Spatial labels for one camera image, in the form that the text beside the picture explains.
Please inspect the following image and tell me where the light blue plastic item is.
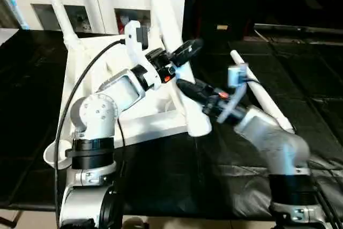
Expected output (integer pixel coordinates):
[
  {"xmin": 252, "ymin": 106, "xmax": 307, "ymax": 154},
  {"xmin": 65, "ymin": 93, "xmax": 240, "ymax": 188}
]
[{"xmin": 0, "ymin": 0, "xmax": 30, "ymax": 30}]

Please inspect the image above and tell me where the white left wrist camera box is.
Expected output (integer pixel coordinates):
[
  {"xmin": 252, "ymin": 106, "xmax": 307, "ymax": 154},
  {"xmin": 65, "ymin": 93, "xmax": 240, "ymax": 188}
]
[{"xmin": 123, "ymin": 21, "xmax": 152, "ymax": 62}]

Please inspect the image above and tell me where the white cabinet with glass doors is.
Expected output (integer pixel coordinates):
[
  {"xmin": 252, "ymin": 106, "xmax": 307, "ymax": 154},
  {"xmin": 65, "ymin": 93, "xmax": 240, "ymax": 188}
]
[{"xmin": 8, "ymin": 0, "xmax": 187, "ymax": 35}]

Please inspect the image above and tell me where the black work mat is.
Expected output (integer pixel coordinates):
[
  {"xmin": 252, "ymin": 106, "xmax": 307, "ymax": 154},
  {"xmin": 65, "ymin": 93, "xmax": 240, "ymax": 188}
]
[{"xmin": 0, "ymin": 28, "xmax": 343, "ymax": 221}]

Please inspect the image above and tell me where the crumpled black plastic sheet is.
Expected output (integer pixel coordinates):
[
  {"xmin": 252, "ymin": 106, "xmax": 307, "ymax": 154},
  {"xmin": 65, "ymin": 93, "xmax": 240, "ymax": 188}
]
[{"xmin": 214, "ymin": 47, "xmax": 343, "ymax": 221}]

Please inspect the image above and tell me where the white plastic table top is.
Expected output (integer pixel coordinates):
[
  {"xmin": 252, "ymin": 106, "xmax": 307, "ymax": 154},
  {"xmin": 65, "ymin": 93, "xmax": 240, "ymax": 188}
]
[{"xmin": 43, "ymin": 32, "xmax": 213, "ymax": 172}]

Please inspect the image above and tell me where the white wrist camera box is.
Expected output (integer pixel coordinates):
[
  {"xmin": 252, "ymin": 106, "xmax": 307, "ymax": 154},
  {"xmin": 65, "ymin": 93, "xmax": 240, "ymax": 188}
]
[
  {"xmin": 123, "ymin": 21, "xmax": 152, "ymax": 62},
  {"xmin": 227, "ymin": 64, "xmax": 250, "ymax": 88}
]

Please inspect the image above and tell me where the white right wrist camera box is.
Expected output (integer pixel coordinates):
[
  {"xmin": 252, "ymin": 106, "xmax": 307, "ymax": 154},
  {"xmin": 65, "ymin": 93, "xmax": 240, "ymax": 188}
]
[{"xmin": 227, "ymin": 64, "xmax": 250, "ymax": 88}]

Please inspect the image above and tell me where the white plastic table leg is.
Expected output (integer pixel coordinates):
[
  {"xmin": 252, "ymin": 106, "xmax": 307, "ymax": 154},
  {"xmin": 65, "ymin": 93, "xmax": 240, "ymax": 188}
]
[
  {"xmin": 40, "ymin": 0, "xmax": 82, "ymax": 48},
  {"xmin": 144, "ymin": 0, "xmax": 195, "ymax": 87},
  {"xmin": 229, "ymin": 50, "xmax": 296, "ymax": 134}
]

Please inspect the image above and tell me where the dark low furniture silver edge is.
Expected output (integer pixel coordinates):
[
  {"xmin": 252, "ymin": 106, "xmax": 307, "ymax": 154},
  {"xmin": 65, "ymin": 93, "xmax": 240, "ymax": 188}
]
[{"xmin": 253, "ymin": 24, "xmax": 343, "ymax": 45}]

